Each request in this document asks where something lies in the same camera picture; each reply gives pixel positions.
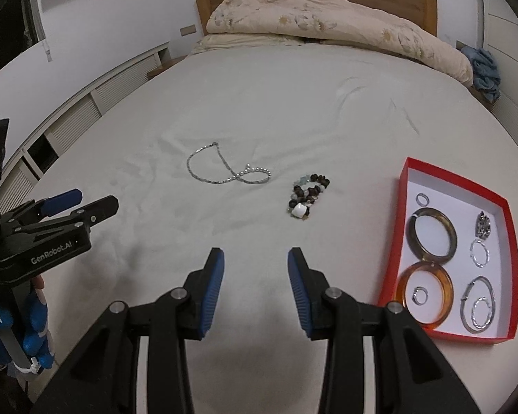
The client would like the red jewelry box tray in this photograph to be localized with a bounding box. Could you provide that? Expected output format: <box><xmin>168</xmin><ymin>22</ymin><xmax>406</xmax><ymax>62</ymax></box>
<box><xmin>378</xmin><ymin>158</ymin><xmax>518</xmax><ymax>344</ymax></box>

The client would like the white low wall cabinet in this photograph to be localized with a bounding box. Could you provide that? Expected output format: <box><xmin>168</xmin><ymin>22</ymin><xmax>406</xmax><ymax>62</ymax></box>
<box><xmin>0</xmin><ymin>42</ymin><xmax>171</xmax><ymax>213</ymax></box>

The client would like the large silver hoop bangle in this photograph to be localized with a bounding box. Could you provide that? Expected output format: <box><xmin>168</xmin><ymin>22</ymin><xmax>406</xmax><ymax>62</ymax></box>
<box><xmin>459</xmin><ymin>276</ymin><xmax>496</xmax><ymax>335</ymax></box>

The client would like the wooden nightstand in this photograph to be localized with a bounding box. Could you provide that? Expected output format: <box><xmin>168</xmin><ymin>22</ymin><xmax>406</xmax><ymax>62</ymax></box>
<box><xmin>147</xmin><ymin>56</ymin><xmax>185</xmax><ymax>80</ymax></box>

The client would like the dark brown wooden bangle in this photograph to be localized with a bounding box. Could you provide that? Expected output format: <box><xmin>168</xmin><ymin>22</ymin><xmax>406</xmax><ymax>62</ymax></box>
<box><xmin>406</xmin><ymin>207</ymin><xmax>458</xmax><ymax>265</ymax></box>

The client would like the white bed sheet mattress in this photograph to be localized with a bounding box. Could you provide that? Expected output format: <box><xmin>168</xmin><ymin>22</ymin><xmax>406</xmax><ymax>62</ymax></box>
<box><xmin>32</xmin><ymin>45</ymin><xmax>518</xmax><ymax>413</ymax></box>

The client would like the silver twisted hoop earring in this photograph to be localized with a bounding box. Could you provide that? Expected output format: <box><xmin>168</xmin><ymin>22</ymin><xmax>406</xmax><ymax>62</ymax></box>
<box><xmin>470</xmin><ymin>238</ymin><xmax>490</xmax><ymax>268</ymax></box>

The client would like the dark bead stone bracelet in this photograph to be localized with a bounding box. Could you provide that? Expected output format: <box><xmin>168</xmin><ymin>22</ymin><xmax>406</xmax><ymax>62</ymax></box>
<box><xmin>287</xmin><ymin>173</ymin><xmax>331</xmax><ymax>221</ymax></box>

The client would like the cream pillow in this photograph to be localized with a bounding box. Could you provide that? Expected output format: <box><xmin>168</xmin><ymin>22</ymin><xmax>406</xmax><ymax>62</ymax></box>
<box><xmin>191</xmin><ymin>33</ymin><xmax>305</xmax><ymax>55</ymax></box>

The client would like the blue crumpled cloth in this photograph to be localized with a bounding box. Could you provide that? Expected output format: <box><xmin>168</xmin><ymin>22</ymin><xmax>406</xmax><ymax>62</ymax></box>
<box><xmin>460</xmin><ymin>46</ymin><xmax>501</xmax><ymax>104</ymax></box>

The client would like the wall power socket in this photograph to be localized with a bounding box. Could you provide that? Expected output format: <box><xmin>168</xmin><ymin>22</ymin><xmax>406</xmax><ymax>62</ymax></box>
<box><xmin>180</xmin><ymin>24</ymin><xmax>197</xmax><ymax>37</ymax></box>

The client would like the left blue white gloved hand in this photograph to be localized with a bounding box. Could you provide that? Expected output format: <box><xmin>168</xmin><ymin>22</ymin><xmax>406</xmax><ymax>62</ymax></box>
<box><xmin>0</xmin><ymin>276</ymin><xmax>54</xmax><ymax>370</ymax></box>

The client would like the beige floral duvet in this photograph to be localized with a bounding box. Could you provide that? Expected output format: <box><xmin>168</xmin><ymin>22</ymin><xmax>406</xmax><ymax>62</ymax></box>
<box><xmin>196</xmin><ymin>0</ymin><xmax>473</xmax><ymax>87</ymax></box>

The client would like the silver pearl chain necklace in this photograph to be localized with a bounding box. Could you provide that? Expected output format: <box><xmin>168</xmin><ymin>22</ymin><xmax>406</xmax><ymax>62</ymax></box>
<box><xmin>186</xmin><ymin>140</ymin><xmax>273</xmax><ymax>185</ymax></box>

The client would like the silver crystal wristwatch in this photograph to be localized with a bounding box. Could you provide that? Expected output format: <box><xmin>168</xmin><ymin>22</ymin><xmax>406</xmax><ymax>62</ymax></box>
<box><xmin>475</xmin><ymin>211</ymin><xmax>491</xmax><ymax>241</ymax></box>

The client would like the white open wardrobe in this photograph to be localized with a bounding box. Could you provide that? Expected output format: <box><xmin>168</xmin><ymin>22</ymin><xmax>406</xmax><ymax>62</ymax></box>
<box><xmin>482</xmin><ymin>0</ymin><xmax>518</xmax><ymax>145</ymax></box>

